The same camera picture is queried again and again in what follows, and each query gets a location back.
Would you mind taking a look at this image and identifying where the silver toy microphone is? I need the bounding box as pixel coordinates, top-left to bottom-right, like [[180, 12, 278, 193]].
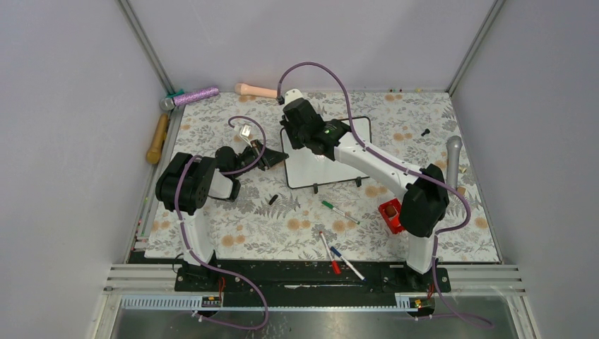
[[446, 136, 463, 189]]

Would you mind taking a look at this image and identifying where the purple glitter microphone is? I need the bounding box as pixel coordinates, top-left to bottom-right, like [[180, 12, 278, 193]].
[[159, 86, 220, 111]]

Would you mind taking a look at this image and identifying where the red capped marker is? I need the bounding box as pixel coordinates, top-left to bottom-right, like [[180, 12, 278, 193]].
[[319, 231, 341, 275]]

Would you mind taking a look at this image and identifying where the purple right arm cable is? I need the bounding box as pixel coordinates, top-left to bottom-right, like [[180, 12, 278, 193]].
[[277, 61, 494, 331]]

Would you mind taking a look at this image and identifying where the red plastic box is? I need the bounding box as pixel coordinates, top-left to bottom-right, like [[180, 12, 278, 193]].
[[378, 198, 405, 234]]

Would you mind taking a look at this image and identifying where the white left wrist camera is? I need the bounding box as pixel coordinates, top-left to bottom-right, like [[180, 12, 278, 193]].
[[238, 124, 251, 142]]

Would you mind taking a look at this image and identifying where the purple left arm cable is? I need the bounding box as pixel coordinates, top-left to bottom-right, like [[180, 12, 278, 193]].
[[174, 115, 270, 331]]

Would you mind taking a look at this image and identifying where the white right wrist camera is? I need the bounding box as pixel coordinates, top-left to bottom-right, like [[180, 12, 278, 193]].
[[276, 88, 304, 105]]

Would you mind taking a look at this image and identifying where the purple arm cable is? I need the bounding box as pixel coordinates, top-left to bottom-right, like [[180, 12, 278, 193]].
[[277, 61, 494, 331], [174, 115, 270, 331]]

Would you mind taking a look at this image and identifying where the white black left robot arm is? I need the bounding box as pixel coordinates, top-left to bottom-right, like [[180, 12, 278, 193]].
[[155, 140, 289, 290]]

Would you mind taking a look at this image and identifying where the small black-framed whiteboard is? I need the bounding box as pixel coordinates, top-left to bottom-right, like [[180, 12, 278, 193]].
[[280, 129, 369, 193]]

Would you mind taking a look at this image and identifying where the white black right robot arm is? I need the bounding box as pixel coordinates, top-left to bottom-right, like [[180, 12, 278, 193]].
[[280, 97, 449, 291]]

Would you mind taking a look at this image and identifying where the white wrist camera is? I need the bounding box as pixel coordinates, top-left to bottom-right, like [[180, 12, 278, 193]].
[[238, 124, 251, 142], [276, 88, 304, 105]]

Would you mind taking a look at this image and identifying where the blue capped marker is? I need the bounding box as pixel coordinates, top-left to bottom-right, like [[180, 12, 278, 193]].
[[330, 246, 367, 282]]

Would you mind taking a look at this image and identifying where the brown cylinder in box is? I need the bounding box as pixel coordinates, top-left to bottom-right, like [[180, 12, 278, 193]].
[[384, 205, 397, 220]]

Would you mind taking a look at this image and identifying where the black marker cap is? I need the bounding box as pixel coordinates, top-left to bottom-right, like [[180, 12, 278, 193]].
[[268, 194, 278, 206]]

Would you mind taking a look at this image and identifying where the peach toy microphone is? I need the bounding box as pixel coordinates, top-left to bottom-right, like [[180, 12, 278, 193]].
[[235, 83, 278, 99]]

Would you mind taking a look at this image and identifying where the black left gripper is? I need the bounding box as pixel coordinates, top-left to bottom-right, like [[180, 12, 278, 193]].
[[232, 138, 288, 178]]

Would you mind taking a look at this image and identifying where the green capped marker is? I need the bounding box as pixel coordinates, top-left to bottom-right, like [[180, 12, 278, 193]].
[[321, 201, 360, 225]]

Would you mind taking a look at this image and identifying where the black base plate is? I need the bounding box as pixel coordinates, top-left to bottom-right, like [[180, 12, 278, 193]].
[[174, 258, 451, 307]]

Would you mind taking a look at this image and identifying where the gold toy microphone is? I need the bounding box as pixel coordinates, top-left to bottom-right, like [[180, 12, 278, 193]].
[[146, 114, 170, 165]]

